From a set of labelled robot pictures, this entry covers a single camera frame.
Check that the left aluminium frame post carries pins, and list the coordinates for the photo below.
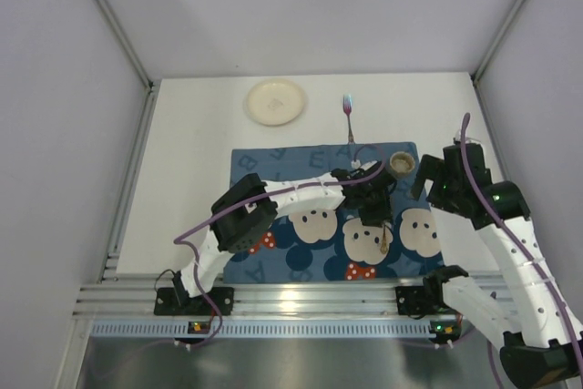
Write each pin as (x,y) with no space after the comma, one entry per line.
(121,37)

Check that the iridescent fork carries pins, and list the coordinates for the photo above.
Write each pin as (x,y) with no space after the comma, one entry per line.
(347,110)

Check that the blue cartoon bear placemat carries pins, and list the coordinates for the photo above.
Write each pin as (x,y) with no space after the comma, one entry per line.
(329,246)

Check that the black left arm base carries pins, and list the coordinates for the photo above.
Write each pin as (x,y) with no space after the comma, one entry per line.
(171,303)

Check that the aluminium frame post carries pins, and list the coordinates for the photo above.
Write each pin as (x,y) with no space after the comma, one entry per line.
(121,37)
(502,32)

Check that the cream round plate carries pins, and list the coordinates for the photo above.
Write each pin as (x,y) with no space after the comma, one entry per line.
(275,102)

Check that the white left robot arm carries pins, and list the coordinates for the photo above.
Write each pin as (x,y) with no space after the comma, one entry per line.
(241,216)

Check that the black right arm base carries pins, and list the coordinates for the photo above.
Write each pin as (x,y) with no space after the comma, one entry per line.
(417,302)

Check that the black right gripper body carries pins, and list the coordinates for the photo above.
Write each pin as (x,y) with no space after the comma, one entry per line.
(435,170)

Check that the perforated cable duct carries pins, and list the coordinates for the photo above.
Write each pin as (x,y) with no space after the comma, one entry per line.
(266,329)

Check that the gold spoon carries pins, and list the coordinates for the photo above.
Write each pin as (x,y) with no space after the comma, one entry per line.
(387,238)

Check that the right aluminium frame post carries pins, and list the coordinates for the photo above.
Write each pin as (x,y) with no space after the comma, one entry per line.
(502,32)

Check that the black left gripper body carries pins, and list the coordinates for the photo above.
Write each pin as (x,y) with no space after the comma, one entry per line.
(376,214)

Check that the aluminium mounting rail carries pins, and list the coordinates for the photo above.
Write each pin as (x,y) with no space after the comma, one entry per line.
(125,296)

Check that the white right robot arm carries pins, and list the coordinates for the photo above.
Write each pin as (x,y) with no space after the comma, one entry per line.
(541,343)

